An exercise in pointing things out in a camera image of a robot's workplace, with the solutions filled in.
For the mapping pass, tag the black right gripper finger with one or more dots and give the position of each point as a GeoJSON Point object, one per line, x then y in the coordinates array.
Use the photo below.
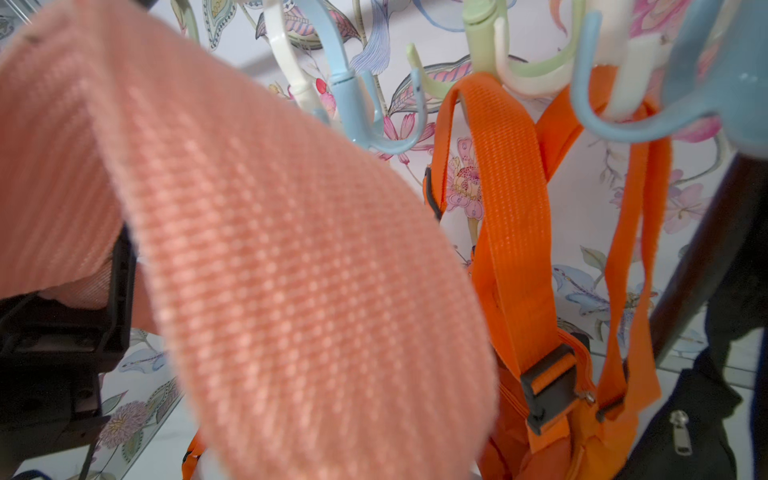
{"type": "Point", "coordinates": [51, 357]}

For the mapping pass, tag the dark orange crescent bag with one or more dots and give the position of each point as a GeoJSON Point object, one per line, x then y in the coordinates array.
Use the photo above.
{"type": "Point", "coordinates": [192, 457]}

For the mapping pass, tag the pink crescent bag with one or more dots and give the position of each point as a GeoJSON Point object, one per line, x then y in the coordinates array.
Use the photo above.
{"type": "Point", "coordinates": [318, 320]}

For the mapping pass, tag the white hook middle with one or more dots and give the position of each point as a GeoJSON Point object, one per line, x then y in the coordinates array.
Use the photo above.
{"type": "Point", "coordinates": [302, 89]}

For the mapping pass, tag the white hook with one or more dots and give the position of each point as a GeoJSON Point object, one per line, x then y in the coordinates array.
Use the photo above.
{"type": "Point", "coordinates": [302, 89]}
{"type": "Point", "coordinates": [600, 36]}

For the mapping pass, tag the blue hook middle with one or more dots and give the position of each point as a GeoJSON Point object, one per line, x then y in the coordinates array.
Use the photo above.
{"type": "Point", "coordinates": [360, 111]}

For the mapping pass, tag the blue hook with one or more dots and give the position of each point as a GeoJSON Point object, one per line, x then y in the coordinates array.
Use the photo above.
{"type": "Point", "coordinates": [734, 89]}
{"type": "Point", "coordinates": [360, 111]}

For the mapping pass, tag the green hook right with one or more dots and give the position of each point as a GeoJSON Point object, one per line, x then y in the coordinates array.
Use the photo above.
{"type": "Point", "coordinates": [486, 31]}

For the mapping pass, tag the black bag on rack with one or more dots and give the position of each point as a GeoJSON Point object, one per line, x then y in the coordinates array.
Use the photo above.
{"type": "Point", "coordinates": [686, 439]}

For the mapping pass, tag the white hook right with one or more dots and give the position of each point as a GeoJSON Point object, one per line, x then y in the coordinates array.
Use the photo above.
{"type": "Point", "coordinates": [600, 36]}

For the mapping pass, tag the blue hook far right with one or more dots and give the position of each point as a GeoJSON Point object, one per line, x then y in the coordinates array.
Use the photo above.
{"type": "Point", "coordinates": [734, 89]}

